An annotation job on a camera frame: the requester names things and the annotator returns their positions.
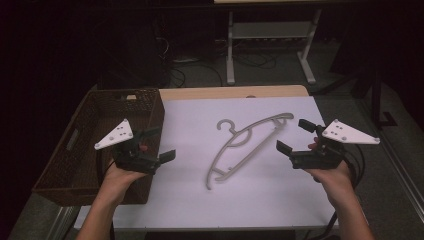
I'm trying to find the white table mat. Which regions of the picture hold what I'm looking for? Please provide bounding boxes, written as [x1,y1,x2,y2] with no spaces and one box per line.
[73,95,340,231]

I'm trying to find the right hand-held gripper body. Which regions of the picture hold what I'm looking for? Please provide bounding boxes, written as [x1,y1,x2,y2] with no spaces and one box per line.
[289,118,381,171]

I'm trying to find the person's right hand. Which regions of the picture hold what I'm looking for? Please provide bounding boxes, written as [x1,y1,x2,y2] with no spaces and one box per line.
[304,136,356,203]

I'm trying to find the black floor cables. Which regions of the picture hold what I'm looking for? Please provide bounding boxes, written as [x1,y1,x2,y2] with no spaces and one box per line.
[156,36,278,88]

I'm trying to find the person's left hand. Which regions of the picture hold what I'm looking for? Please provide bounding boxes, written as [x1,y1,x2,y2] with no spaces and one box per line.
[99,160,150,202]

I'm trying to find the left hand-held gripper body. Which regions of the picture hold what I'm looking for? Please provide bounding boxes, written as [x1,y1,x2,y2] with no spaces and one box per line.
[94,118,160,175]

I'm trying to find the brown wicker basket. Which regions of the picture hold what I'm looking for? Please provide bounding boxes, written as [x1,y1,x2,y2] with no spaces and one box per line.
[31,87,166,207]

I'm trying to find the white metal stand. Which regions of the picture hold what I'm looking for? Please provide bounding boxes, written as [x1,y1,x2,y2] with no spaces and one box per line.
[225,9,323,86]

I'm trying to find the grey plastic clothes hanger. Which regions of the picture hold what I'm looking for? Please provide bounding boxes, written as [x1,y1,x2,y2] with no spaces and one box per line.
[205,112,295,191]

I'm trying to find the metal table frame rail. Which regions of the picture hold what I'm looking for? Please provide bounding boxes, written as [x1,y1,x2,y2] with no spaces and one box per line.
[379,132,424,221]
[45,205,82,240]

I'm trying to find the black floor stand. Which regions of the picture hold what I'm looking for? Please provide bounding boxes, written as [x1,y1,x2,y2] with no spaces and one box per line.
[315,65,398,130]

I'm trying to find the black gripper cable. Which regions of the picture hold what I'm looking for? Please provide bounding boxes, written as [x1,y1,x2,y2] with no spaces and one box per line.
[313,143,367,240]

